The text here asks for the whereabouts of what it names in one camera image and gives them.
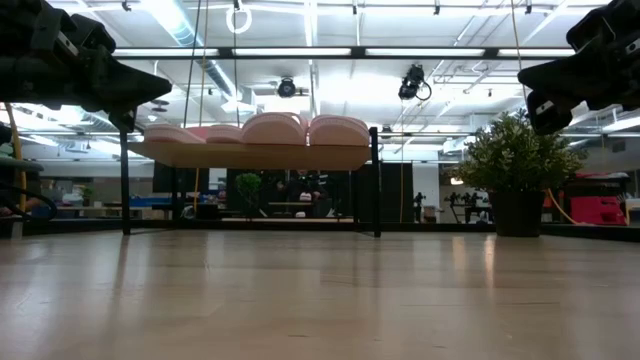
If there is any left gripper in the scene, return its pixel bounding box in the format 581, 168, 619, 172
34, 0, 174, 133

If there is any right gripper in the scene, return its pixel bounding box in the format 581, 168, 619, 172
516, 0, 640, 137

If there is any pink foam slide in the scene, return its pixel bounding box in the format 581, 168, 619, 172
205, 123, 247, 145
143, 123, 210, 145
307, 114, 372, 148
241, 111, 310, 147

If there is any wooden shelf with black legs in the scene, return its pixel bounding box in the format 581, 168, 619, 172
118, 124, 384, 239

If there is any green potted plant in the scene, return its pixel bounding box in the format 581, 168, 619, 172
448, 107, 590, 239

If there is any red cart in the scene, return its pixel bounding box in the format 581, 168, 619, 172
564, 172, 632, 227

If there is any dark grey desk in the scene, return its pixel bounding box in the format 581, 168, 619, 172
0, 155, 46, 174

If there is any small background plant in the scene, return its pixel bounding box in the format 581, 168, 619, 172
234, 172, 264, 221

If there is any round black ceiling device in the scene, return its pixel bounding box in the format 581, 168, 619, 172
276, 76, 300, 100

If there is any person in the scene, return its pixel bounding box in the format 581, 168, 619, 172
279, 168, 334, 219

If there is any black hanging cable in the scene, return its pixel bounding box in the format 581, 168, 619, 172
182, 0, 202, 129

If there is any white cable ring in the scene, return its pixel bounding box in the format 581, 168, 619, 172
225, 3, 253, 36

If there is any black hanging camera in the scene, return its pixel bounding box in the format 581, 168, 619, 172
397, 63, 433, 102

